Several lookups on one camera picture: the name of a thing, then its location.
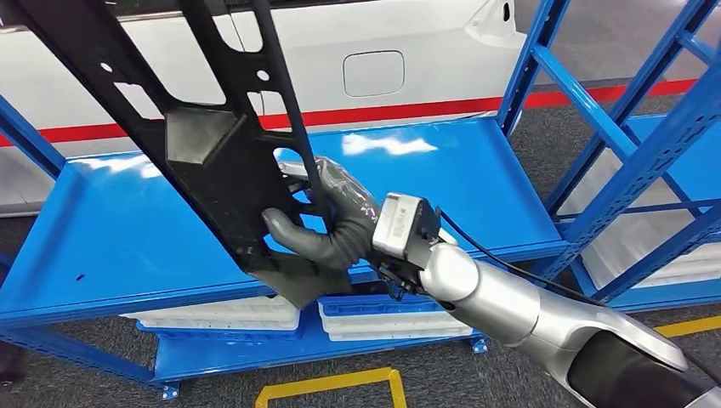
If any black plastic frame part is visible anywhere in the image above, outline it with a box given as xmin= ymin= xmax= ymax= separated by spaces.
xmin=0 ymin=0 xmax=354 ymax=312

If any blue metal shelf rack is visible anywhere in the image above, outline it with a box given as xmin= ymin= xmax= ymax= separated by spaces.
xmin=0 ymin=0 xmax=721 ymax=402
xmin=554 ymin=112 xmax=721 ymax=315

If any white car body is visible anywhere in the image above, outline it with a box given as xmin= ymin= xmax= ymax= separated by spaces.
xmin=0 ymin=0 xmax=529 ymax=218

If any large white plastic bin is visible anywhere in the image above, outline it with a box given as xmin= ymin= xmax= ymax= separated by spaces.
xmin=557 ymin=149 xmax=721 ymax=291

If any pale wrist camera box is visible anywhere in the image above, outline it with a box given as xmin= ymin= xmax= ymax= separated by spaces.
xmin=372 ymin=192 xmax=443 ymax=270

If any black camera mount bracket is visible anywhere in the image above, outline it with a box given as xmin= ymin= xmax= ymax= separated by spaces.
xmin=368 ymin=247 xmax=432 ymax=303

